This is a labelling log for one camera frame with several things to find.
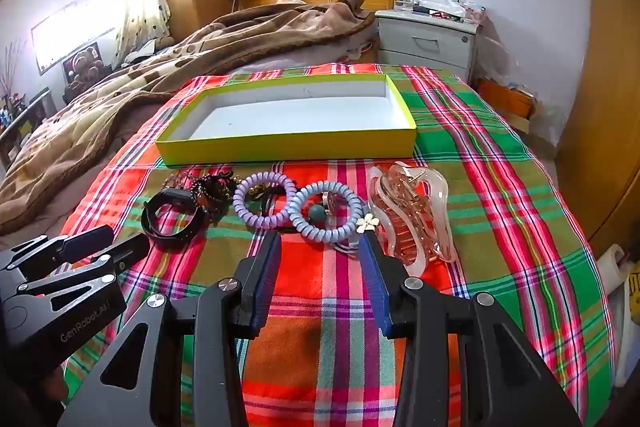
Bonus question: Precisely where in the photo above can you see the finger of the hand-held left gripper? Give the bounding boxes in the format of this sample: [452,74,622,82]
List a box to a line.
[20,234,151,308]
[7,226,116,273]

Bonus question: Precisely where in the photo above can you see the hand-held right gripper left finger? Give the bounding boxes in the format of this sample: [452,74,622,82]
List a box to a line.
[57,231,283,427]

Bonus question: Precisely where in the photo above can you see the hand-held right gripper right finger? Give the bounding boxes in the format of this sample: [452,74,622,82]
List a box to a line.
[360,231,583,427]

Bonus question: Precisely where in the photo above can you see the black band bracelet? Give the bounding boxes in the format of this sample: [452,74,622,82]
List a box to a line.
[141,188,203,250]

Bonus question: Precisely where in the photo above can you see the grey hair tie white flower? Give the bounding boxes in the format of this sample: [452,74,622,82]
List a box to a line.
[330,213,379,255]

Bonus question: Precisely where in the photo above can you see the blue spiral hair tie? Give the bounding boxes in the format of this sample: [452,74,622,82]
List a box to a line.
[288,182,368,244]

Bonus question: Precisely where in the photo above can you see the pink transparent hair claw clip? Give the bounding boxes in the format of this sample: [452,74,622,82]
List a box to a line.
[366,162,458,267]

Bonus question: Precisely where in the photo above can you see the dark beaded bracelet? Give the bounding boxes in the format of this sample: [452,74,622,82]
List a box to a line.
[190,174,241,222]

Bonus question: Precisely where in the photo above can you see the yellow-green shallow cardboard box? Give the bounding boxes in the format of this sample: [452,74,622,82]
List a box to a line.
[155,74,417,168]

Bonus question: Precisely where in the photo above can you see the dark side shelf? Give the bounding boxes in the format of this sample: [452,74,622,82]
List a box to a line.
[0,87,56,168]

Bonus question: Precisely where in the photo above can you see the brown patterned blanket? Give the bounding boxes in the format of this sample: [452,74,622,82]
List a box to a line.
[0,0,378,235]

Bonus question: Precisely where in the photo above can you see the red green plaid cloth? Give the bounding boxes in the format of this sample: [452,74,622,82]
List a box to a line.
[60,64,616,427]

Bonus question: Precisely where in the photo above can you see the brown teddy bear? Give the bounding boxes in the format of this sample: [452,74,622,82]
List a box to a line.
[62,43,106,100]

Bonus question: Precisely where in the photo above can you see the pale pink bed sheet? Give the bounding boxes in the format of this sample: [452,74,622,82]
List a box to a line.
[220,39,378,78]

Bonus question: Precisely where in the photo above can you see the window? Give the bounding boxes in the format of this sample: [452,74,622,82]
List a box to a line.
[31,0,123,75]

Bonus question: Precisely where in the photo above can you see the orange cardboard box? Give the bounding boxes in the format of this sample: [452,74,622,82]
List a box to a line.
[477,79,536,118]

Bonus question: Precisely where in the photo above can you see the white paper roll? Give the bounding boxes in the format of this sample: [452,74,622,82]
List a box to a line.
[597,244,627,298]

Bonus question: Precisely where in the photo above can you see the grey nightstand with drawers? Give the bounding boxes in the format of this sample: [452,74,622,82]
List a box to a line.
[375,9,483,84]

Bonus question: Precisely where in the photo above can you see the clear plastic bag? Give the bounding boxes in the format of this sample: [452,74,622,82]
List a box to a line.
[480,27,568,148]

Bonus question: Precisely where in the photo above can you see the yellow plastic object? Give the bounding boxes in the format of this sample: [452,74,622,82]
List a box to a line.
[625,262,640,313]

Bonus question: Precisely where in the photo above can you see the pile of small packages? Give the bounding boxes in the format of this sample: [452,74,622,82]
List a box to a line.
[419,0,487,25]

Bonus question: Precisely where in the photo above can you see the wooden door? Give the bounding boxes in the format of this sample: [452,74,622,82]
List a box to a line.
[555,0,640,248]

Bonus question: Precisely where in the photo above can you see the black elastic hair tie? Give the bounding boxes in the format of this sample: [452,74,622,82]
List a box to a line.
[259,186,297,234]

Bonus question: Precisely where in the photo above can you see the purple spiral hair tie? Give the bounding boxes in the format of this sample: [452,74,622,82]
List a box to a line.
[233,173,297,229]

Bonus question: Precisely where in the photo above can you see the gold chain necklace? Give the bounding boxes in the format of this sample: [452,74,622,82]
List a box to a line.
[162,169,201,192]

